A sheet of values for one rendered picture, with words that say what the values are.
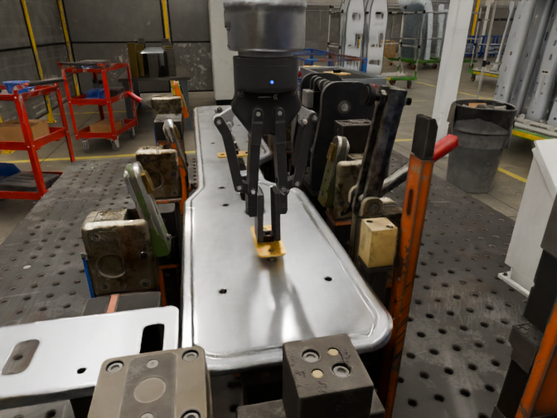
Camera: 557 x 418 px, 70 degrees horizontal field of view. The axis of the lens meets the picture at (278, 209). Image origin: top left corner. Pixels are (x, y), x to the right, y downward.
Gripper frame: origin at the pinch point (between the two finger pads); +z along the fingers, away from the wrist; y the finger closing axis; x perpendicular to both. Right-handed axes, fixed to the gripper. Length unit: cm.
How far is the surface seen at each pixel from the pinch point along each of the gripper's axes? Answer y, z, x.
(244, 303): 4.8, 5.2, 11.7
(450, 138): -25.3, -9.3, 0.6
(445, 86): -246, 33, -337
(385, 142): -15.1, -9.7, 1.8
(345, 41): -325, 7, -858
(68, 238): 50, 36, -69
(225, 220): 5.2, 5.4, -10.3
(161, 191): 17.4, 10.3, -37.9
